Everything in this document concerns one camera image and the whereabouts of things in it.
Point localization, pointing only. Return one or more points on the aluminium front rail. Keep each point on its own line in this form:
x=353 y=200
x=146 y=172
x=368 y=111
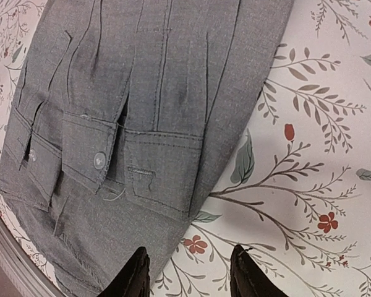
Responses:
x=28 y=279

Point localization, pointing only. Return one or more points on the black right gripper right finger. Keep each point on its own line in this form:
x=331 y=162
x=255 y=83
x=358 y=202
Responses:
x=247 y=279

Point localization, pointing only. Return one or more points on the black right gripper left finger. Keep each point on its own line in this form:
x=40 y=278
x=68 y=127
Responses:
x=133 y=280

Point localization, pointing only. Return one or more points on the floral patterned table cloth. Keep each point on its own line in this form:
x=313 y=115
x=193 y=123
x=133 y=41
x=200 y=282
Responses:
x=297 y=188

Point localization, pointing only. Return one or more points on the grey long sleeve shirt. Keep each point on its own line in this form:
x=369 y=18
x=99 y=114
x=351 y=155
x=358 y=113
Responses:
x=125 y=116

